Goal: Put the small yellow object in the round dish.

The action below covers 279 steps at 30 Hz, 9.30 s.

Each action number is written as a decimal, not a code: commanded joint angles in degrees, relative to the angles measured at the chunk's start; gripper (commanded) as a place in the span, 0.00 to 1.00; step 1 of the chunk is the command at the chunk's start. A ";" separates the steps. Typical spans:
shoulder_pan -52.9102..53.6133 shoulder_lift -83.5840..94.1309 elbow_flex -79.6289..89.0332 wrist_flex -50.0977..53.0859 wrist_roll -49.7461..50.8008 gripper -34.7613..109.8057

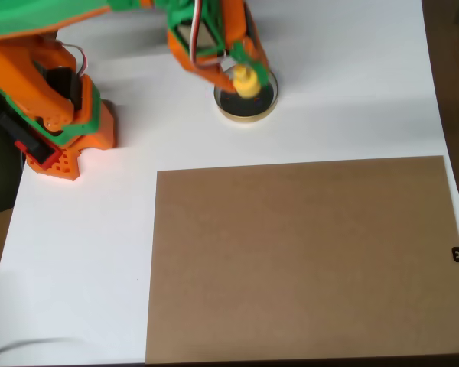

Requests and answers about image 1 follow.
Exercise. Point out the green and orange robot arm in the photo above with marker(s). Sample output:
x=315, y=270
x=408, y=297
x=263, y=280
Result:
x=23, y=19

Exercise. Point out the black red electronics holder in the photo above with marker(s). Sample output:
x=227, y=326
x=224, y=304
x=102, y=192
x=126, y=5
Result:
x=27, y=143

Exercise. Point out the brown rectangular board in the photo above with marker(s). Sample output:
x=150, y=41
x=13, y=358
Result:
x=302, y=260

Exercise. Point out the round dish with dark bottom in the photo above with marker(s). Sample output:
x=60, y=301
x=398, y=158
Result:
x=245, y=110

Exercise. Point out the orange robot base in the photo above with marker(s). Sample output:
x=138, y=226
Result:
x=103, y=130

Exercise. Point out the small yellow plastic piece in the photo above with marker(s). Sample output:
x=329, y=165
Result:
x=246, y=84

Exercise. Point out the orange gripper black servo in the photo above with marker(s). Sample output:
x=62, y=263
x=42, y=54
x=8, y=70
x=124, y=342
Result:
x=213, y=74

